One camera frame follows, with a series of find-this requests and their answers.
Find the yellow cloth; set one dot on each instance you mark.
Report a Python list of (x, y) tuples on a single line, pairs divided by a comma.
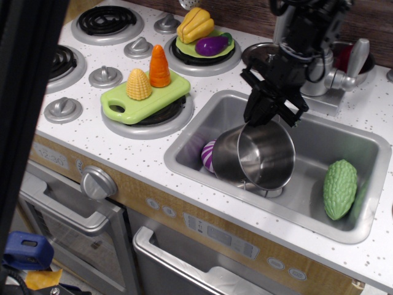
[(41, 279)]

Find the front right stove burner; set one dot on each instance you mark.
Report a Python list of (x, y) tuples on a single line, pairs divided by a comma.
[(163, 123)]

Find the silver oven door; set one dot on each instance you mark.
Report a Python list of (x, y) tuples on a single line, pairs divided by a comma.
[(89, 237)]

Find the back left stove burner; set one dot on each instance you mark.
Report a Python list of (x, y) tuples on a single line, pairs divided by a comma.
[(107, 25)]

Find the yellow toy corn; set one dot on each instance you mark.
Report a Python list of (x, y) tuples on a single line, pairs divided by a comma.
[(138, 85)]

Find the silver stove knob bottom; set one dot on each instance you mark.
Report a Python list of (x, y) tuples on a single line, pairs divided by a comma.
[(63, 110)]

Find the stainless steel pot lid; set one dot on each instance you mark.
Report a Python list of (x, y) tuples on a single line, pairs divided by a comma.
[(261, 58)]

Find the front left stove burner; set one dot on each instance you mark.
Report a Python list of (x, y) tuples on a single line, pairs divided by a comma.
[(68, 67)]

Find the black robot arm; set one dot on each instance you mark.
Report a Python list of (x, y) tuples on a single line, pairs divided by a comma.
[(144, 159)]

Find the silver stove knob lower middle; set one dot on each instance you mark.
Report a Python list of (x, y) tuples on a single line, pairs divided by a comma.
[(105, 77)]

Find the yellow toy bell pepper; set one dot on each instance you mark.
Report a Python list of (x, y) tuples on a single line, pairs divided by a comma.
[(197, 24)]

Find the purple striped toy onion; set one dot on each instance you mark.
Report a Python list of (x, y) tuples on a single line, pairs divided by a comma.
[(206, 156)]

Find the purple toy eggplant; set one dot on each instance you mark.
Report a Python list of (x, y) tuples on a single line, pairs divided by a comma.
[(213, 45)]

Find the silver oven dial knob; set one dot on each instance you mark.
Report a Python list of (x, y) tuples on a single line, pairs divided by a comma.
[(96, 184)]

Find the blue clamp tool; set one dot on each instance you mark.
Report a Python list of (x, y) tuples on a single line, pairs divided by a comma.
[(27, 251)]

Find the silver toy faucet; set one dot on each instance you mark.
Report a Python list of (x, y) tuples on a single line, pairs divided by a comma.
[(334, 77)]

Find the silver dishwasher door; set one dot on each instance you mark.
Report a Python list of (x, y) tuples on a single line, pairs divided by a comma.
[(171, 263)]

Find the green toy cutting board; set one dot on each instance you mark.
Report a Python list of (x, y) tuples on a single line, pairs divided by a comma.
[(118, 106)]

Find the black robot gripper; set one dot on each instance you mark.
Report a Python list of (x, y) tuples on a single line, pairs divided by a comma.
[(278, 93)]

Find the green toy plate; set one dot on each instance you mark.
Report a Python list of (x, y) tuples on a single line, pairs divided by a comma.
[(189, 49)]

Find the silver stove knob top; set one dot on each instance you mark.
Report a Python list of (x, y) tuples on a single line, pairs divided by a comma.
[(167, 25)]

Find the silver stove knob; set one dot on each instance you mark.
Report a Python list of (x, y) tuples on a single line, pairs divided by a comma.
[(167, 25), (63, 110), (105, 77), (138, 49)]

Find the stove burner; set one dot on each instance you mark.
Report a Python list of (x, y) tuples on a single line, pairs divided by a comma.
[(68, 67), (217, 68), (163, 123), (107, 25)]

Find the orange toy carrot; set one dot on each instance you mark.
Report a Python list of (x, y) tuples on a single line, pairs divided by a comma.
[(159, 73)]

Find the green toy bitter melon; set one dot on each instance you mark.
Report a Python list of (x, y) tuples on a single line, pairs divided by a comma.
[(339, 189)]

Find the silver bowl with red item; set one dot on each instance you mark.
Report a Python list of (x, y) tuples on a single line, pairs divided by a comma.
[(341, 53)]

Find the silver sink basin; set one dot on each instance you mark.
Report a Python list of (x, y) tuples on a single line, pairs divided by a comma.
[(318, 143)]

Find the oven clock display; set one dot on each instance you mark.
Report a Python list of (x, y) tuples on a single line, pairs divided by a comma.
[(51, 155)]

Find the back right stove burner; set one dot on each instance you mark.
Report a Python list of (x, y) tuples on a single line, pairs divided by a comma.
[(217, 68)]

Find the silver stove knob upper middle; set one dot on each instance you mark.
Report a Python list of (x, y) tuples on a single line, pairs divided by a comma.
[(138, 49)]

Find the grey dishwasher control panel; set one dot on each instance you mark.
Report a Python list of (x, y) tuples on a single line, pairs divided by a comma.
[(216, 234)]

